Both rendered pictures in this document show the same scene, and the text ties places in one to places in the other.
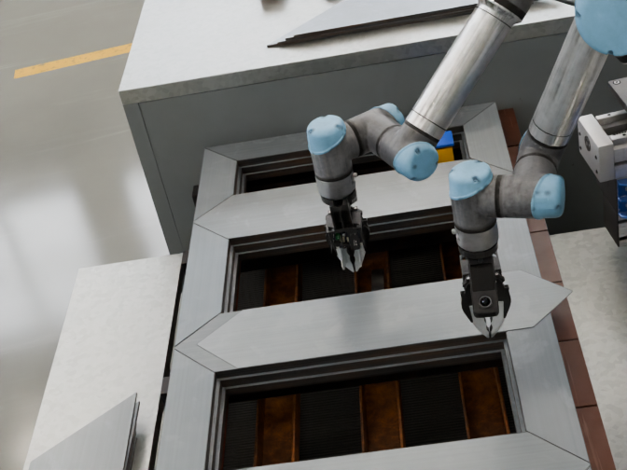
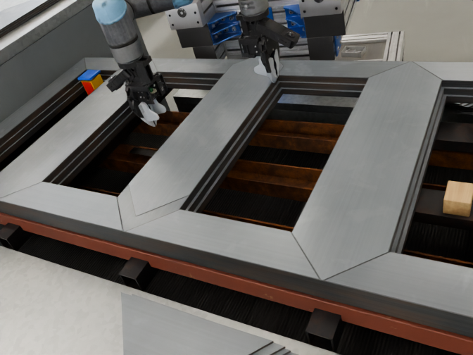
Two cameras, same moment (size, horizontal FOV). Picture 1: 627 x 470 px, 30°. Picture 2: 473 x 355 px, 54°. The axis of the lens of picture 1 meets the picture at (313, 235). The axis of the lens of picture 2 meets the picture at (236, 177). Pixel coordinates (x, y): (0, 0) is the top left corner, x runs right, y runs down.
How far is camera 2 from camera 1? 1.69 m
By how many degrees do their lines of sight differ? 47
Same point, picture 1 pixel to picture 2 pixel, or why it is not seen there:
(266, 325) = (160, 172)
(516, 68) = (81, 34)
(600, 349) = not seen: hidden behind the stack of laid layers
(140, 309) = (15, 282)
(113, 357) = (48, 314)
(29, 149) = not seen: outside the picture
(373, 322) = (214, 122)
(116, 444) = (169, 320)
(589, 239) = not seen: hidden behind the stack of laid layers
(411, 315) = (225, 106)
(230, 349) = (164, 196)
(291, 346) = (196, 163)
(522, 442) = (376, 80)
